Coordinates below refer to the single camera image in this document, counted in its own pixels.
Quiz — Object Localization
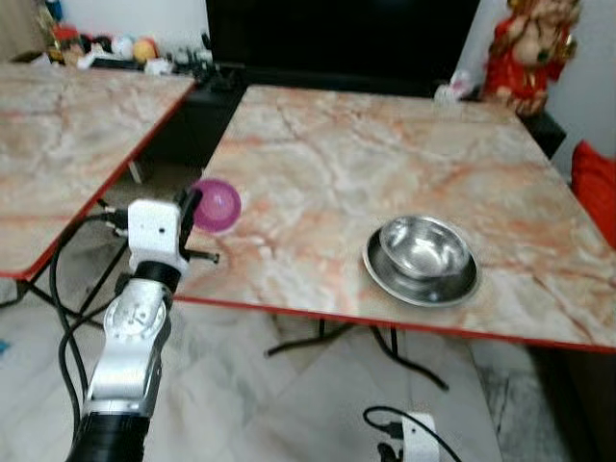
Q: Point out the red and gold figurine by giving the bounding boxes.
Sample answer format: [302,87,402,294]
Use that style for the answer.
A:
[480,0,582,117]

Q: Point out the black metal table legs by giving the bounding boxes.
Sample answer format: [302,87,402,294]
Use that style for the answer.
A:
[264,321,450,392]

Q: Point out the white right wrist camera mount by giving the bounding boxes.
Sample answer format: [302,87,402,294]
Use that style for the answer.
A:
[398,411,441,462]

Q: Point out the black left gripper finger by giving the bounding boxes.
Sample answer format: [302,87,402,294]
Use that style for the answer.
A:
[180,187,207,233]

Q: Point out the black television screen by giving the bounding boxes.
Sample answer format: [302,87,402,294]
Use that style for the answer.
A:
[205,0,481,84]

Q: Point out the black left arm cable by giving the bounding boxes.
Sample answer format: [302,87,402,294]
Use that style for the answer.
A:
[47,204,132,436]

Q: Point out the orange round toy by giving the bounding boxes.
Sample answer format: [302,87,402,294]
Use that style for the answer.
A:
[133,37,160,64]

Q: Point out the red cushion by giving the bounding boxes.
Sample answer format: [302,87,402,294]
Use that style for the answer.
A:
[571,141,616,247]

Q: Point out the stainless steel bowl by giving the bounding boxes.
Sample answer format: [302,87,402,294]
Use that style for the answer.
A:
[378,215,473,282]

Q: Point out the stainless steel plate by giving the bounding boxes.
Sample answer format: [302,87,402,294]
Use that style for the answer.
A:
[362,226,481,308]

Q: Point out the purple plastic cup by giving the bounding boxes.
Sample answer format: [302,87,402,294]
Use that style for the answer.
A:
[192,178,243,235]

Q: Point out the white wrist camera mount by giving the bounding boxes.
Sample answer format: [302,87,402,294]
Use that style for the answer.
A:
[127,199,190,275]
[398,411,441,462]

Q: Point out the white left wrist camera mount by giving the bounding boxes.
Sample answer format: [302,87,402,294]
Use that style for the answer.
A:
[127,199,190,275]

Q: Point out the small pink white ornament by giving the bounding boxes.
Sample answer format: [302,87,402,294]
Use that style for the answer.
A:
[434,71,478,103]

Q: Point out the red flower ornament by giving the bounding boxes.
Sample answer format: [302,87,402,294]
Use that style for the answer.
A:
[50,24,82,64]

